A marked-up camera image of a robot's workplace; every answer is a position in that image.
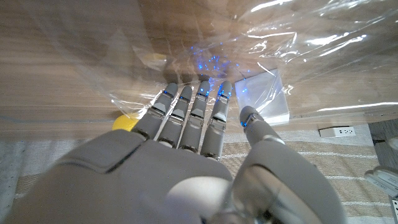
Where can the beige striped backdrop cloth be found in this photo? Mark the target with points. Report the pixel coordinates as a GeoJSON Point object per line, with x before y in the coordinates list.
{"type": "Point", "coordinates": [342, 168]}

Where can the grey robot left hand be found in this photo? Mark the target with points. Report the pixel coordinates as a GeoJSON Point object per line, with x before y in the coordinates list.
{"type": "Point", "coordinates": [387, 182]}

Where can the clear cellophane sheet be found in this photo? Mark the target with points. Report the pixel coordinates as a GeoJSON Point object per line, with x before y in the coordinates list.
{"type": "Point", "coordinates": [311, 46]}

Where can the white power strip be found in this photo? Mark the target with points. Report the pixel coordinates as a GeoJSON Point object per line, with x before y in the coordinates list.
{"type": "Point", "coordinates": [337, 132]}

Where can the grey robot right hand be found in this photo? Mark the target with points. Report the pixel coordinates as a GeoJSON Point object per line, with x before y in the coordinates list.
{"type": "Point", "coordinates": [140, 186]}

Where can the white block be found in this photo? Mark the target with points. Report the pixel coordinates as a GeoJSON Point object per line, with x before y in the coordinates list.
{"type": "Point", "coordinates": [264, 93]}

